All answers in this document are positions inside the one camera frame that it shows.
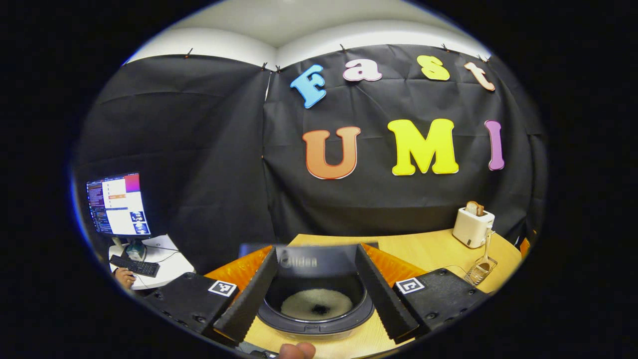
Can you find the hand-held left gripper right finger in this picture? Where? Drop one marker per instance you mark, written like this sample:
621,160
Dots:
384,299

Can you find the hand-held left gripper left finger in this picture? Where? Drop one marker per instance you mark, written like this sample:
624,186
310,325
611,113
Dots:
251,294

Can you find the wooden spoon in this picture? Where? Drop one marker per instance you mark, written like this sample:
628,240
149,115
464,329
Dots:
486,249

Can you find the silver black rice cooker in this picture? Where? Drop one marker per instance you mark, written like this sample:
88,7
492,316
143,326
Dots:
319,326

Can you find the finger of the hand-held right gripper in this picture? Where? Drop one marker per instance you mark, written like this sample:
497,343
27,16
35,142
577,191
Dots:
526,245

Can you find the white rice layer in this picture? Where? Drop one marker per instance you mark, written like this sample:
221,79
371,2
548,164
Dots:
299,306

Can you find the clear chopstick holder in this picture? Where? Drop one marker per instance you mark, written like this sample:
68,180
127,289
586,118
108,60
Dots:
481,274

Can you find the white side desk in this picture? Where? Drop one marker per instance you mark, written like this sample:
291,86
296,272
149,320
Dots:
172,264

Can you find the black keyboard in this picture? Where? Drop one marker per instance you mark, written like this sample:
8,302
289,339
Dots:
134,266

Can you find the toasted bread slice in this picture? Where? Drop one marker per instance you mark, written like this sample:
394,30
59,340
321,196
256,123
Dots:
474,208

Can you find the white toaster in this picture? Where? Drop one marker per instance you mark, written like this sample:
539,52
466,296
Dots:
471,227

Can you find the computer monitor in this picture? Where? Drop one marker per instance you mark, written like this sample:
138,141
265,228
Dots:
117,204

